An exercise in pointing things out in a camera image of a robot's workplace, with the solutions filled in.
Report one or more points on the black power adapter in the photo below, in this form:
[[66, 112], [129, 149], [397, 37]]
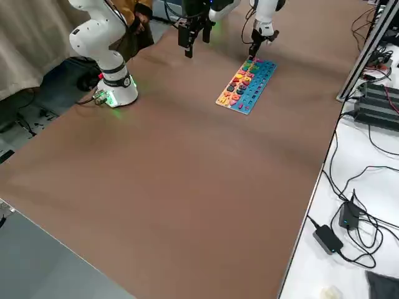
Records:
[[327, 238], [349, 215]]

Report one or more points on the beige curtain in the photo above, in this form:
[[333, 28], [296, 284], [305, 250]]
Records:
[[31, 46]]

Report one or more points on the yellow equals sign piece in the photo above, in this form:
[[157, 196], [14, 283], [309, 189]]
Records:
[[222, 100]]

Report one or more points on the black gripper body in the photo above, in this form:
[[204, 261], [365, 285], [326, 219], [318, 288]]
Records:
[[198, 15], [257, 39]]

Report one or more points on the person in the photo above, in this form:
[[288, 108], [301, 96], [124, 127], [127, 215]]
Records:
[[140, 34]]

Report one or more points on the pink greater-than sign piece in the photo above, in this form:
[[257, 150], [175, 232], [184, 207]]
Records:
[[234, 99]]

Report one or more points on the brown number eight piece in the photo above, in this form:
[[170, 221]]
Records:
[[242, 85]]

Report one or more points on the black finned power supply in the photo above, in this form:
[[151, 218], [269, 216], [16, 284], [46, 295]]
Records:
[[377, 106]]

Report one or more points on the blue wooden toy board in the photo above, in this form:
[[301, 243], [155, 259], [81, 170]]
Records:
[[262, 84]]

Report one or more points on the white side table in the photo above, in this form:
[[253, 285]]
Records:
[[346, 271]]

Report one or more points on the grey cabinet top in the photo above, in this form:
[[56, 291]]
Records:
[[46, 264]]

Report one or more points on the black wrist attachment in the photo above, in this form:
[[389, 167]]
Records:
[[273, 35], [184, 35]]

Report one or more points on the aluminium frame post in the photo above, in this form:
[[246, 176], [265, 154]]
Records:
[[367, 46]]

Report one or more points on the dark grey cloth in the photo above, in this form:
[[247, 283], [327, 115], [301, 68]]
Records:
[[383, 286]]

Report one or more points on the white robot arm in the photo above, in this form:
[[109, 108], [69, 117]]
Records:
[[93, 40], [265, 12]]

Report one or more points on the orange number ten piece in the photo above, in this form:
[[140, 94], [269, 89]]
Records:
[[237, 94]]

